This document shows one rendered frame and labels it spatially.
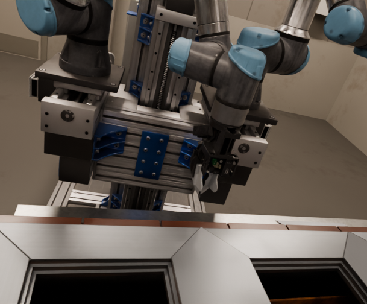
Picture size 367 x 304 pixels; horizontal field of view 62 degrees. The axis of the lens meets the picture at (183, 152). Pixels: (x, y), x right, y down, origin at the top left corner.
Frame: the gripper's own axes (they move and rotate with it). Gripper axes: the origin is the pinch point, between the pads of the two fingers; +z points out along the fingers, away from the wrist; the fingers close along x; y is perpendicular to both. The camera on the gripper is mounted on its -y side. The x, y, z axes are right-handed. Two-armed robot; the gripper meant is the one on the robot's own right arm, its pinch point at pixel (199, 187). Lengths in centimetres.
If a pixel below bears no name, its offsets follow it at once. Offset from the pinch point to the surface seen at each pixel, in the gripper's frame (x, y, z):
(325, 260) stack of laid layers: 30.0, 17.6, 6.3
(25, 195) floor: -62, -101, 90
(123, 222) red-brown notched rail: -18.2, 5.6, 7.5
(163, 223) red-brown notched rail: -8.7, 5.4, 7.5
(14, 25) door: -132, -383, 54
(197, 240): -2.4, 12.9, 5.3
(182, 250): -6.5, 15.7, 5.2
